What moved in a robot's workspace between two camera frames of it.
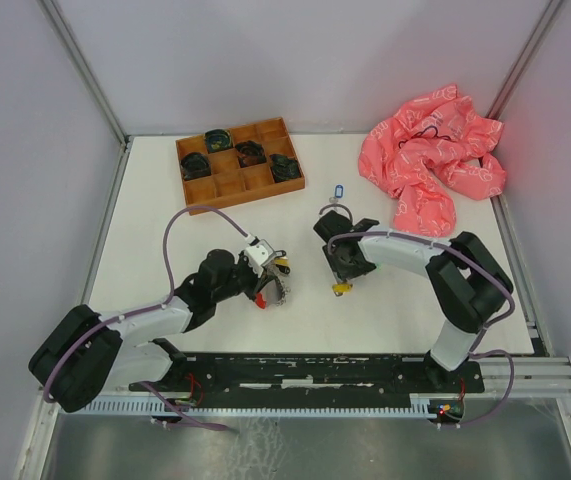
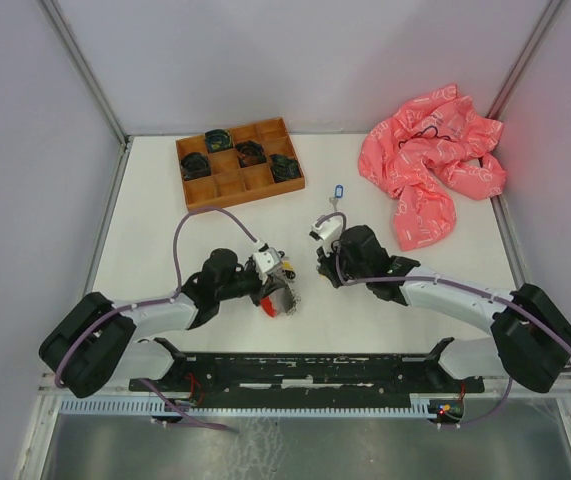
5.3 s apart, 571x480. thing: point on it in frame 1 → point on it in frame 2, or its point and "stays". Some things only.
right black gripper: [342, 272] → [325, 266]
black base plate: [318, 373] stays
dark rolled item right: [284, 167] stays
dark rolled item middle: [250, 153] stays
